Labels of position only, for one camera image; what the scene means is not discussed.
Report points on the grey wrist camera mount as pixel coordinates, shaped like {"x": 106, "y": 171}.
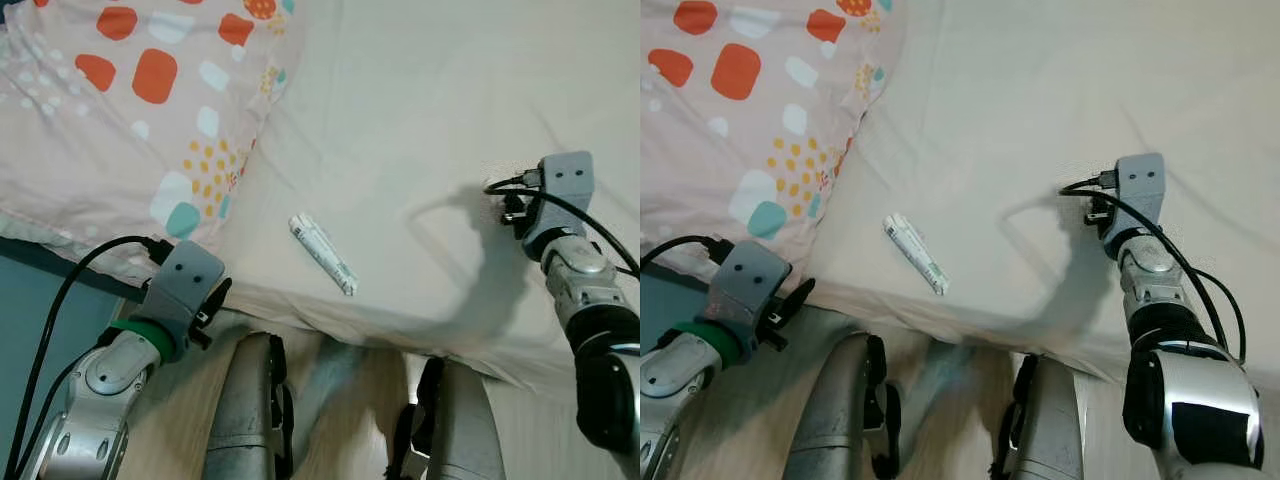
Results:
{"x": 750, "y": 280}
{"x": 1140, "y": 180}
{"x": 568, "y": 180}
{"x": 185, "y": 280}

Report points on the pink pillow with orange patches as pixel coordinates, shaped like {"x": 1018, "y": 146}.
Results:
{"x": 740, "y": 130}
{"x": 120, "y": 130}

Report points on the white printed tube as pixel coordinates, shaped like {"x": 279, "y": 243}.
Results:
{"x": 322, "y": 252}
{"x": 915, "y": 252}

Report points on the dark teal bed frame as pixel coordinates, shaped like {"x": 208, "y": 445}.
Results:
{"x": 25, "y": 255}
{"x": 665, "y": 310}

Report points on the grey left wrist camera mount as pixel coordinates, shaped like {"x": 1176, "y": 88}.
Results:
{"x": 750, "y": 280}
{"x": 185, "y": 280}

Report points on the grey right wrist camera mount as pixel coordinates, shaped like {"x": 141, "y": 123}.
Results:
{"x": 1140, "y": 180}
{"x": 568, "y": 180}

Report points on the grey left robot leg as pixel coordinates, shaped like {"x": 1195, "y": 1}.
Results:
{"x": 240, "y": 410}
{"x": 830, "y": 410}

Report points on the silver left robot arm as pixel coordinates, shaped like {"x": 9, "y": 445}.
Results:
{"x": 690, "y": 380}
{"x": 100, "y": 380}

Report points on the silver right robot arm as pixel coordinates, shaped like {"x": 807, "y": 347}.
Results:
{"x": 1150, "y": 285}
{"x": 580, "y": 280}

